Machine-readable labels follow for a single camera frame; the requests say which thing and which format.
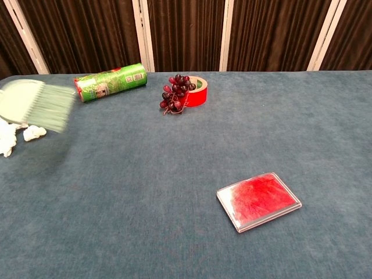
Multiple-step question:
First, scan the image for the white paper piece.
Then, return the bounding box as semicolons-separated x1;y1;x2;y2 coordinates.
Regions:
0;117;18;158
23;124;48;142

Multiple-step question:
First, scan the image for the pale green hand brush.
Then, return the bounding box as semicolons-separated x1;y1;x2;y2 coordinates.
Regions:
0;78;77;134

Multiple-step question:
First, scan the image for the blue felt table mat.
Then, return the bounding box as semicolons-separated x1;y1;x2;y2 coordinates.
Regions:
0;69;372;279

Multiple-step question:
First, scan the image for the red adhesive tape roll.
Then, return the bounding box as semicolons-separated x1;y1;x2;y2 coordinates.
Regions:
178;76;209;108

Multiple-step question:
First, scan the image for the dark red grape bunch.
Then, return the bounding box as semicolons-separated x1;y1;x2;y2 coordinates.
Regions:
159;73;197;116

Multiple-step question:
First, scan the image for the green cylindrical snack can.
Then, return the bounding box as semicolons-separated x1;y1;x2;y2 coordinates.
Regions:
73;62;148;103

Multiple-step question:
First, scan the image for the clear case with red filling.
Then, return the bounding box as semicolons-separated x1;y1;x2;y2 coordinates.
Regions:
216;171;303;234

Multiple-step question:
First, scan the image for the dark brown curtain panel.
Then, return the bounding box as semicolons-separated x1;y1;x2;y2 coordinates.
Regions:
146;0;226;73
226;0;332;73
17;0;143;75
0;0;37;80
319;0;372;71

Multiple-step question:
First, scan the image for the white partition frame post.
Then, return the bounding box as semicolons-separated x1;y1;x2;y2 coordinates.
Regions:
2;0;51;75
219;0;235;73
131;0;156;73
306;0;349;72

